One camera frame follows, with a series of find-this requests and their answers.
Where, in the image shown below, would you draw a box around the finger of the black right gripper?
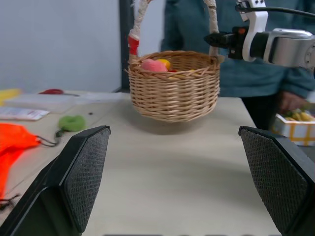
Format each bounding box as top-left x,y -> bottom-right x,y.
203,31 -> 233,49

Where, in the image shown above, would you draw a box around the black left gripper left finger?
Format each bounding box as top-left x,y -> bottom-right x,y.
0,125 -> 111,236

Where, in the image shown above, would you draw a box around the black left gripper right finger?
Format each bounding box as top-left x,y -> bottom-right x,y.
238,125 -> 315,236

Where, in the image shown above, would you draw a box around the person's bare hand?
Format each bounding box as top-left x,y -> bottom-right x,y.
280,90 -> 310,112

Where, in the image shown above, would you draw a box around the person in teal shirt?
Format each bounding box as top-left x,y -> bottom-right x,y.
159,0 -> 315,135

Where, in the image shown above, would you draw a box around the white yellow checked box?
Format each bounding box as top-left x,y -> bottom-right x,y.
270,112 -> 315,147

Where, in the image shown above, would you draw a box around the yellow orange fruit toy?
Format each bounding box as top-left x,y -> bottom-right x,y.
157,59 -> 172,70

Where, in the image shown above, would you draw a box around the yellow fruit toys pile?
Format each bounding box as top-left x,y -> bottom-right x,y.
283,109 -> 315,122

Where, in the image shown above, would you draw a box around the pink peach toy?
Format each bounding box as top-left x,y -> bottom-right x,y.
140,59 -> 168,72

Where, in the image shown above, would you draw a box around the white printed packet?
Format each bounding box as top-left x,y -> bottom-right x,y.
0,106 -> 51,121

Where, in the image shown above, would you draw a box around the yellow flat object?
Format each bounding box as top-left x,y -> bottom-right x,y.
0,88 -> 22,107

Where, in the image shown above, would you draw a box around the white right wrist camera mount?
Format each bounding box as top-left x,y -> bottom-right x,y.
235,0 -> 269,62

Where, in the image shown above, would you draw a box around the green plush ring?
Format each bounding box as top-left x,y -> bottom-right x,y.
58,115 -> 87,132

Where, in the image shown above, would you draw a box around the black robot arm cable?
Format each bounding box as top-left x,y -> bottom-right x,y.
235,5 -> 315,18

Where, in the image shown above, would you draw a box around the wicker basket with handle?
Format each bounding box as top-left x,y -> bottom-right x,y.
124,0 -> 225,123

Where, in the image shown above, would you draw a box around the orange drawstring cloth bag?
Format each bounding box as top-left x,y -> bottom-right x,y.
0,122 -> 60,209

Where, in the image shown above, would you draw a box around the red handled scissors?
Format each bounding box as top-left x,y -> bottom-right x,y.
38,88 -> 81,97

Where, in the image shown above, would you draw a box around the black vertical post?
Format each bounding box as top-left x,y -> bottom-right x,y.
112,0 -> 135,93

